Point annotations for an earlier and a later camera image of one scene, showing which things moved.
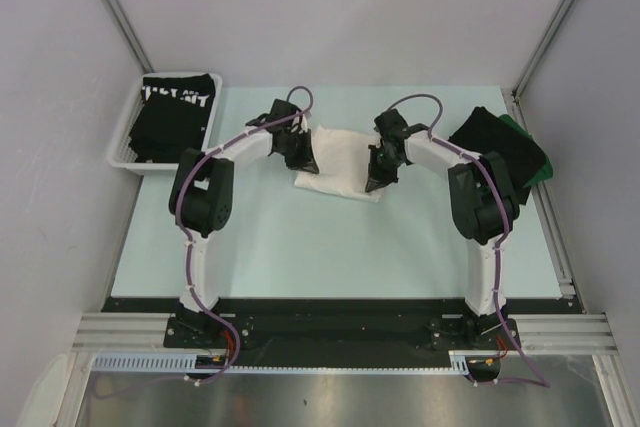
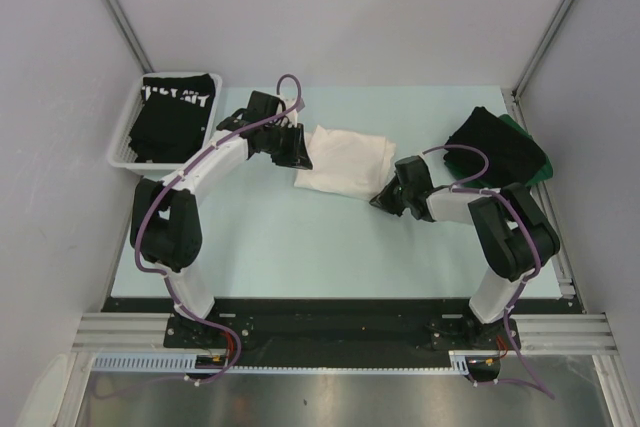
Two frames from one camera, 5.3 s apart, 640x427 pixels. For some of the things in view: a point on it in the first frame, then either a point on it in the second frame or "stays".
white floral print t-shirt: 343,159 stays
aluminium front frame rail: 136,331 stays
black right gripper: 376,178 → 384,200
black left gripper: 305,162 stays
